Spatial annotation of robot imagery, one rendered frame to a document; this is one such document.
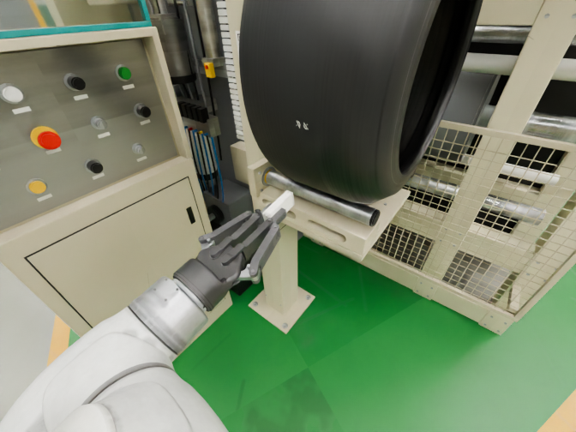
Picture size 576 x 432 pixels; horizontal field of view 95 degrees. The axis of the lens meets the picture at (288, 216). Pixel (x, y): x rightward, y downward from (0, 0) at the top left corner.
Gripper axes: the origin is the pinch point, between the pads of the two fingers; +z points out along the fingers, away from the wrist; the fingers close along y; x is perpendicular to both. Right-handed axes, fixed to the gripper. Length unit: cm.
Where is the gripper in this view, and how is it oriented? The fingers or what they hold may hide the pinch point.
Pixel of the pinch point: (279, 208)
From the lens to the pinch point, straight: 47.4
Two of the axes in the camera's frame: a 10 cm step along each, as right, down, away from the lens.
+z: 6.0, -6.1, 5.1
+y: -7.9, -3.7, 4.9
